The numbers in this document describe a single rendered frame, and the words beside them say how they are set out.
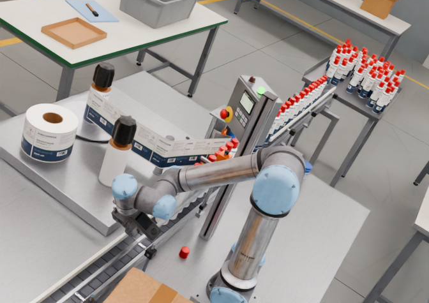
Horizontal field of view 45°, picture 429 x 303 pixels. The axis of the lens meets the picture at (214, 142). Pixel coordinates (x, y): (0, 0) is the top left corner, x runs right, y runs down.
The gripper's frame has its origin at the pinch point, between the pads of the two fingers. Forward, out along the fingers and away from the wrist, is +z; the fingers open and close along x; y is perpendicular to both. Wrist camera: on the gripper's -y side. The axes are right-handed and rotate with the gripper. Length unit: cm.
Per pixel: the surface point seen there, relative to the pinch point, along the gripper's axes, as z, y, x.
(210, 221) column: 16.3, -14.4, -24.9
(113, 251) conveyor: 0.6, 2.3, 10.0
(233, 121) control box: -18, -5, -49
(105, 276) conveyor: -4.5, -2.9, 18.9
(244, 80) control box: -28, -2, -59
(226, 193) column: 1.8, -15.6, -32.2
